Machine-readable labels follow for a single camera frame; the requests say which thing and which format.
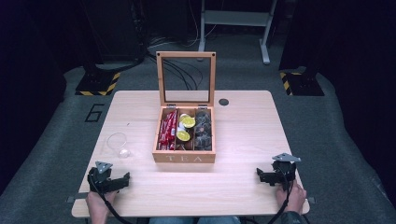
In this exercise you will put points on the person's legs in jeans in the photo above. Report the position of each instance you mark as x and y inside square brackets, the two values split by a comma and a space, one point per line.
[193, 220]

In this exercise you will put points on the wooden tea box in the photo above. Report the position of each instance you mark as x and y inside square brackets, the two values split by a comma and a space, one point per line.
[183, 157]

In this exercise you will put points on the person's left hand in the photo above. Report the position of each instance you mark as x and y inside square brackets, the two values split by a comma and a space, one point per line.
[99, 203]

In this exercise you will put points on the bundle of red sachets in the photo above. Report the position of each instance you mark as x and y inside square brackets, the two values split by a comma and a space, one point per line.
[167, 129]

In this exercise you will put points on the clear glass cup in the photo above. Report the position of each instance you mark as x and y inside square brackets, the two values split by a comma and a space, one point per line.
[124, 153]

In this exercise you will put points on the white metal stand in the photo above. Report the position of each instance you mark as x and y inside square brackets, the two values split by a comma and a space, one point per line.
[236, 18]

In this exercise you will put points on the black hazard striped stand base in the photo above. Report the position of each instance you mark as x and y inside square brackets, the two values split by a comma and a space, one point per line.
[302, 84]
[98, 84]

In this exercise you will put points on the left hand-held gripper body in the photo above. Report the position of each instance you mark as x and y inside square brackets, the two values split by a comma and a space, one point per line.
[100, 180]

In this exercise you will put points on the grey table bracket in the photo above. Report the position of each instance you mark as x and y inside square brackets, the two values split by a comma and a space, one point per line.
[310, 200]
[76, 198]

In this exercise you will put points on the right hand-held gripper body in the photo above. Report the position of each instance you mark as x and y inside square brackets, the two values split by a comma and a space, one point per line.
[285, 171]

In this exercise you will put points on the pile of dark tea bags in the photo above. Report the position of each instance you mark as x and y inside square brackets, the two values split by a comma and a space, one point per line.
[203, 130]

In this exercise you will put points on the person's right hand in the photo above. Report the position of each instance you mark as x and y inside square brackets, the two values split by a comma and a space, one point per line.
[294, 199]

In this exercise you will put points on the dark round table grommet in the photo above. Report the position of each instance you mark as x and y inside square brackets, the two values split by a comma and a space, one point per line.
[223, 101]

